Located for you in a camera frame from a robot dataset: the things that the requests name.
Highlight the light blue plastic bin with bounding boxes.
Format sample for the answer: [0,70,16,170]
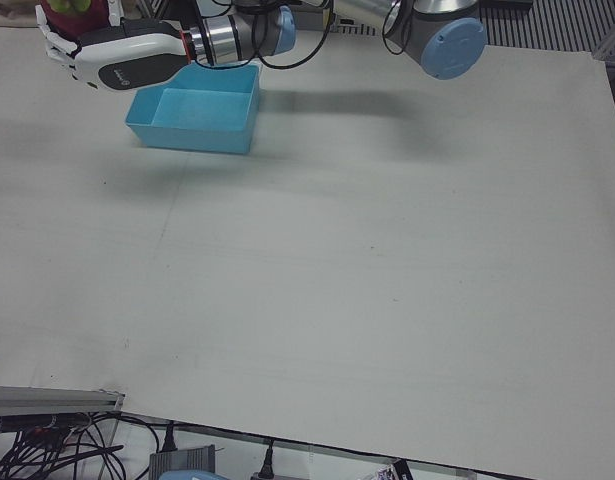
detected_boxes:
[125,62,262,156]

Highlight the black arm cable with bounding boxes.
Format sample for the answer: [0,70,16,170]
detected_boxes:
[194,0,336,71]

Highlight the small printed packet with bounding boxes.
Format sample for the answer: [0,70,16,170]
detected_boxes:
[369,458,413,480]

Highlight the black cable tangle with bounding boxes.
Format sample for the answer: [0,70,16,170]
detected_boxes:
[0,413,169,480]

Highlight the black ribbed panel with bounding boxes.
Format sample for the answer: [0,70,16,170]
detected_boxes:
[479,0,615,55]

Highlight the white grey robot hand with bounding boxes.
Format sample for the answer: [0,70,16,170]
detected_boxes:
[35,0,191,94]

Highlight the pink green dragon fruit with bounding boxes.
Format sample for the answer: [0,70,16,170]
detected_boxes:
[40,0,112,41]

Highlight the grey finned adapter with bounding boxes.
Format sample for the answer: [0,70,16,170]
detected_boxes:
[147,443,217,474]

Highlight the aluminium rail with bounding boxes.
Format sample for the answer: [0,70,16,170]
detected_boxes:
[0,384,126,419]

